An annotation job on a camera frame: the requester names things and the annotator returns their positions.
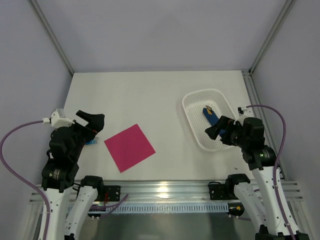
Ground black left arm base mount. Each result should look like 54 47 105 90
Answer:
99 185 121 202

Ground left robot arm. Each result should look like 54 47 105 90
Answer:
40 108 105 240

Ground aluminium frame rail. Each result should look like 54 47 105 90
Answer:
28 180 304 205

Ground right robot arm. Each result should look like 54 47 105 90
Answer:
205 116 310 240

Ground slotted cable duct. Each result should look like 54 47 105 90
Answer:
67 202 230 215

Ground blue packet in basket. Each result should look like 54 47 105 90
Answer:
202 105 220 126

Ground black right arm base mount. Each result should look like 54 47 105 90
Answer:
207 181 229 201

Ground pink paper napkin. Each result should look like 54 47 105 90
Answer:
104 124 156 173

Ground white perforated plastic basket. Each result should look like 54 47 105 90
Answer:
182 88 236 152

